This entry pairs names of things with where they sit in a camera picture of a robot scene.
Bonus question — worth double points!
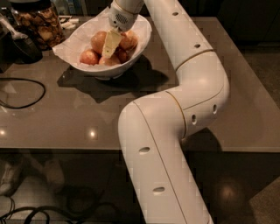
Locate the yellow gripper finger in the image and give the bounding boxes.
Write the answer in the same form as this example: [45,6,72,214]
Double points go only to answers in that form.
[101,28,123,58]

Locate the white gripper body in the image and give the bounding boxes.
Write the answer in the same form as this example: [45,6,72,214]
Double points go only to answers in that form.
[108,0,144,32]

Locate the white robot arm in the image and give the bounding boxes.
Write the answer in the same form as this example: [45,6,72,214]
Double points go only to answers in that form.
[108,0,229,224]

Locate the small red apple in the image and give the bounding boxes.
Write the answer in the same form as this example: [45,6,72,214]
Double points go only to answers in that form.
[115,48,128,64]

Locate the middle front apple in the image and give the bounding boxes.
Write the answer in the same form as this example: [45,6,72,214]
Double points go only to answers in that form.
[99,54,120,67]

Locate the left front apple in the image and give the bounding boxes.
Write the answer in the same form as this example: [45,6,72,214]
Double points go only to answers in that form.
[80,49,100,66]

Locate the white ceramic bowl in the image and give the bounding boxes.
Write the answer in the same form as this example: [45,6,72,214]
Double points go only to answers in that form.
[59,11,153,81]

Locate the white items behind bowl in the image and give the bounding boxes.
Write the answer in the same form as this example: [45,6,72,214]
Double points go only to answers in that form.
[59,17,80,30]

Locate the white paper liner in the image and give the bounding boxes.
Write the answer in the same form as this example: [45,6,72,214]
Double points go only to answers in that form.
[52,7,117,71]

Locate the glass jar of chips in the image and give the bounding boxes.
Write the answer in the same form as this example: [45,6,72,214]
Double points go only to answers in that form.
[8,0,65,51]

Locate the black appliance at left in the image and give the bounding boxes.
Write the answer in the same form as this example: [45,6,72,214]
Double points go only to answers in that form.
[0,15,43,64]

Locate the black cable on table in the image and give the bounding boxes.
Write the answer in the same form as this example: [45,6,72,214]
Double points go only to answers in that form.
[0,77,46,110]

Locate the black cables on floor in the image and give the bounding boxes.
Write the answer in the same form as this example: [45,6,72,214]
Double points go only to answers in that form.
[0,196,121,224]

